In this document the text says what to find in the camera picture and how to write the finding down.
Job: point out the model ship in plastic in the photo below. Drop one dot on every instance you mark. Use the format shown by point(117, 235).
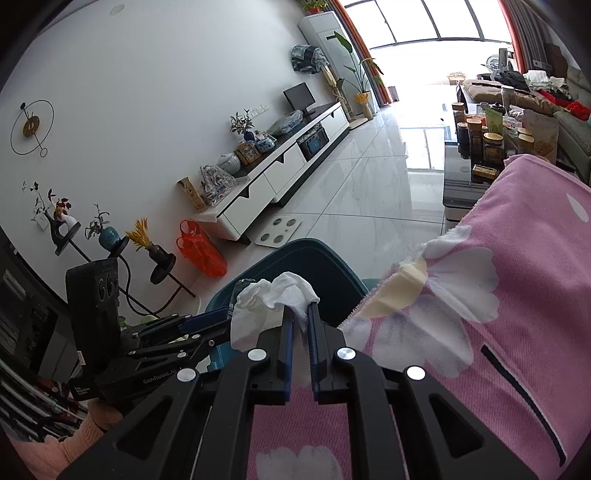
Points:
point(217, 187)

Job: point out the brown ottoman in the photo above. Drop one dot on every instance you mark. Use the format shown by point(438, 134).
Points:
point(489, 94)

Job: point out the blue white porcelain jar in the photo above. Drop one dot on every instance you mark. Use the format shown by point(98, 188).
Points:
point(228, 164)

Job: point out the small patterned box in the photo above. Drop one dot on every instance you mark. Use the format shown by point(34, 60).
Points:
point(485, 173)

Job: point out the framed picture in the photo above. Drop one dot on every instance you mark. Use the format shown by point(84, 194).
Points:
point(248, 153)

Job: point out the tall leafy potted plant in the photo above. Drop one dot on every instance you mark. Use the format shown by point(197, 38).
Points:
point(355, 69)

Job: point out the red cloth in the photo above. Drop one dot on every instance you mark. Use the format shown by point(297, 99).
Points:
point(577, 106)

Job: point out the wheat bouquet in dark vase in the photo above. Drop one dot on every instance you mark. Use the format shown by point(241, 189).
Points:
point(154, 251)

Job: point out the brown box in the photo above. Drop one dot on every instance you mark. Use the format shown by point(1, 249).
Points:
point(554, 57)

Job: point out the dark clothes pile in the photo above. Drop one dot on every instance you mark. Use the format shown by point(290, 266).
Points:
point(508, 78)

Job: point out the pink floral blanket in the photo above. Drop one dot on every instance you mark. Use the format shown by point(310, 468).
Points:
point(508, 286)

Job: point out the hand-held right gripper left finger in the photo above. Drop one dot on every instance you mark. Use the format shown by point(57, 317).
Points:
point(287, 355)

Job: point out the green package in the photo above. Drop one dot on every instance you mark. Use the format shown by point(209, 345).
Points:
point(494, 120)

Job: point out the blue white porcelain box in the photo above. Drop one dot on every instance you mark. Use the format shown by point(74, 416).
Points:
point(265, 142)

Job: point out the orange plastic bag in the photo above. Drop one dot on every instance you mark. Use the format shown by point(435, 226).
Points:
point(203, 251)

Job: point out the black monitor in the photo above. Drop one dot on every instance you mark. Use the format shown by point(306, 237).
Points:
point(298, 97)

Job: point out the tall glass jar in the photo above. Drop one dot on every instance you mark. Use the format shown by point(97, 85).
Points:
point(508, 99)

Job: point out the olive green sofa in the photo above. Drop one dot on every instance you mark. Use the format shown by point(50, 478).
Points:
point(577, 134)

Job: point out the wheat bouquet in tan vase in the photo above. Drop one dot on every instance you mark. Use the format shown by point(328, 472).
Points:
point(362, 104)

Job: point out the brown paper bag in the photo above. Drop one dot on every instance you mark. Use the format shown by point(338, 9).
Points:
point(542, 138)

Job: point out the wall socket strip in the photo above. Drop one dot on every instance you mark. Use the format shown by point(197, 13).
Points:
point(258, 110)

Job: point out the leafy plant in blue vase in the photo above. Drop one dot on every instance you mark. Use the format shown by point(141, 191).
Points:
point(244, 127)

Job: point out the blue vase with twigs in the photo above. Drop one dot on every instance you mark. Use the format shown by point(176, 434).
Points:
point(108, 237)

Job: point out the small potted green plant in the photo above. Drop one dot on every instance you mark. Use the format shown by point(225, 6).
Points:
point(314, 4)

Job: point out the orange and grey curtain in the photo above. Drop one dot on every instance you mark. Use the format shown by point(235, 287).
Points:
point(364, 46)
point(521, 32)

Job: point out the dark glass coffee table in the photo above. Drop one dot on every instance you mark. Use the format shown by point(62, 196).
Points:
point(455, 184)

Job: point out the white TV cabinet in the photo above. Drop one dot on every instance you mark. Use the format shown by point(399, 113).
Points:
point(277, 175)

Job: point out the white tissue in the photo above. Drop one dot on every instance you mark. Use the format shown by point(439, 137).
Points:
point(258, 300)

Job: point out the cluster of lidded jars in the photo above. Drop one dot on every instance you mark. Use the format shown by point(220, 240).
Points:
point(475, 138)

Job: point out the beige printed carton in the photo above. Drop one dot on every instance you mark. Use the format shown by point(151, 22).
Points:
point(194, 196)

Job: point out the dark shelf unit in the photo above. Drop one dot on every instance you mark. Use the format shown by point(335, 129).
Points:
point(27, 332)

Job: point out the large window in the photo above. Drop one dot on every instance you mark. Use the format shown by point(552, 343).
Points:
point(429, 23)

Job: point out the white clothes pile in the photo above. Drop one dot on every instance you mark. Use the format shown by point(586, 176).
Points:
point(545, 81)

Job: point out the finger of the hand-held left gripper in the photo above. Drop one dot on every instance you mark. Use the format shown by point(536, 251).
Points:
point(207, 318)
point(184, 350)

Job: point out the white vase with red flowers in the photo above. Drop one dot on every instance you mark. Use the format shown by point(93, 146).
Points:
point(64, 217)

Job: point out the plastic wrapped bundle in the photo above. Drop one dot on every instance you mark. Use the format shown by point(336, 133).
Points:
point(286, 123)

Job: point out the black metal plant stand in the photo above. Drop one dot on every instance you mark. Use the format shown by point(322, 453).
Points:
point(164, 272)

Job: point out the white standing air conditioner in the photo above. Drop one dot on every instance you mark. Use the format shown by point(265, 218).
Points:
point(325, 41)

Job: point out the person's left forearm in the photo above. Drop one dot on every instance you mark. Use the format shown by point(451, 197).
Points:
point(92, 429)

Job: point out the recessed ceiling light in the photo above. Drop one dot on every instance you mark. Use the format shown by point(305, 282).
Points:
point(117, 8)

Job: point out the teal plastic bin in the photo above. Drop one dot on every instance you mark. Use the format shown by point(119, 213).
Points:
point(309, 263)

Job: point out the fan under blue cover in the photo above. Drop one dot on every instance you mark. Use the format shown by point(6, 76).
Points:
point(307, 57)

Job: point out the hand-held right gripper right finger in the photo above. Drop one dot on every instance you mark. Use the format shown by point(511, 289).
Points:
point(315, 355)

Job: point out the white body scale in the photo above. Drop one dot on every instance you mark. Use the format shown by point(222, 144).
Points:
point(277, 230)

